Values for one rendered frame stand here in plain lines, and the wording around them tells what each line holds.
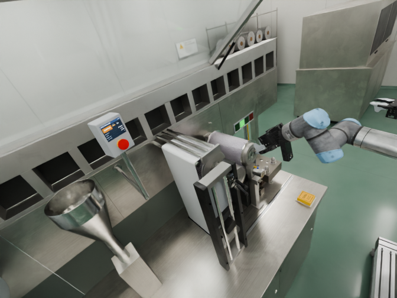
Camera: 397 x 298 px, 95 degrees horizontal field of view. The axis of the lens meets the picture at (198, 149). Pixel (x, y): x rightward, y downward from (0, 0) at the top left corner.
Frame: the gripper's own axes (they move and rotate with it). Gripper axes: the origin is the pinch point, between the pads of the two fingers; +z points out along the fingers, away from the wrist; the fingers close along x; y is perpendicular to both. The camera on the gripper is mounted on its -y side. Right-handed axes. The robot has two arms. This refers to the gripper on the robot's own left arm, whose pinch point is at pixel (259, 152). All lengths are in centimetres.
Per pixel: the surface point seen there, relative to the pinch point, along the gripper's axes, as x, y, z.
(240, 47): -291, 149, 164
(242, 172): 9.7, -4.0, 8.6
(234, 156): 7.8, 5.3, 7.8
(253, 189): 6.8, -16.2, 13.7
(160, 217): 50, 1, 47
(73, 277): 96, 7, 42
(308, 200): -12.5, -39.7, 5.4
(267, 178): -8.5, -19.1, 16.4
